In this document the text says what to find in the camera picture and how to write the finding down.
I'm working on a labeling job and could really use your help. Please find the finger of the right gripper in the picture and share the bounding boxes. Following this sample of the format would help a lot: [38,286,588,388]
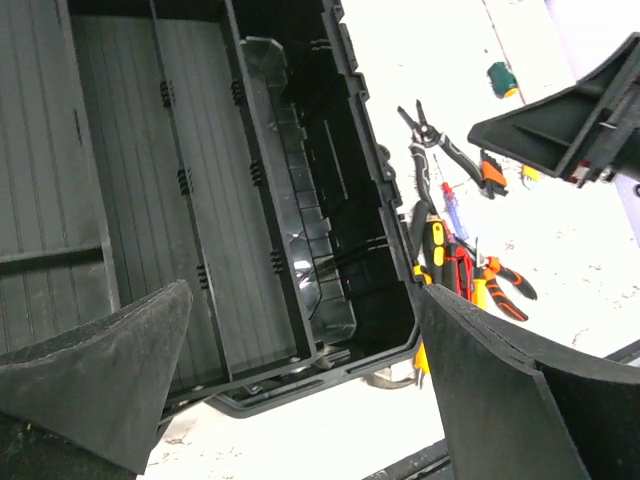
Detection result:
[467,32,639,180]

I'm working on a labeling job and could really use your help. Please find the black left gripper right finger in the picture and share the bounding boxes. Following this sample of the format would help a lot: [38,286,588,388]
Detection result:
[420,285,639,479]

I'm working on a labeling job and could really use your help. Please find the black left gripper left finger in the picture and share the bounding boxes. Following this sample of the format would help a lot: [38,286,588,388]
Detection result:
[1,280,193,475]

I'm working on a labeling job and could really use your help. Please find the red black utility knife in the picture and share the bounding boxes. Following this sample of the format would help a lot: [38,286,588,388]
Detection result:
[443,243,473,301]

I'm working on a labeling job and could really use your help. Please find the black plastic toolbox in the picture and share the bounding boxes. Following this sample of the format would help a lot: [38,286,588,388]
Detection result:
[1,1,418,418]

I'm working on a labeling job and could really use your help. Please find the small yellow tool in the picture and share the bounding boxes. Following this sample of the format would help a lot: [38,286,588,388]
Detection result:
[521,165,540,190]

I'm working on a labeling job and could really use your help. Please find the green stubby screwdriver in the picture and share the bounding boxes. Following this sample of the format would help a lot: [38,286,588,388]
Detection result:
[487,62,519,99]

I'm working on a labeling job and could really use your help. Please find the orange black hex key set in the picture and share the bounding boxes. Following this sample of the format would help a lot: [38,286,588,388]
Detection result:
[480,149,508,199]

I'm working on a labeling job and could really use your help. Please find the orange black pliers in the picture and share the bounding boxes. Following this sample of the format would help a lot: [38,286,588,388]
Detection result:
[479,255,539,323]

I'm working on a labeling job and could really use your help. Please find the claw hammer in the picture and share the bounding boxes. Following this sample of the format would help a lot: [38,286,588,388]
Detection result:
[363,373,415,390]

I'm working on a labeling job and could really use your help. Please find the red test pen screwdriver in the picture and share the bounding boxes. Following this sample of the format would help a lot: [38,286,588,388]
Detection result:
[433,155,469,241]

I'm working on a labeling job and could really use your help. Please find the yellow black pruning shears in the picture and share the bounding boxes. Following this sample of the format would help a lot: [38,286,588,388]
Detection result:
[414,216,446,285]

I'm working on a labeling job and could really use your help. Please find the yellow handle tool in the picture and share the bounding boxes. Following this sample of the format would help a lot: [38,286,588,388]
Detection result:
[472,278,487,310]

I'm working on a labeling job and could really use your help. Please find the black grey wire stripper pliers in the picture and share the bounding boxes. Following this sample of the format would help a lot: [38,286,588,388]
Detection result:
[397,100,485,214]

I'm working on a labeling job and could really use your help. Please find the ratchet wrench black handle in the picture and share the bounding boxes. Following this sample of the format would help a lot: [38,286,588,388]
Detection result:
[409,200,429,261]

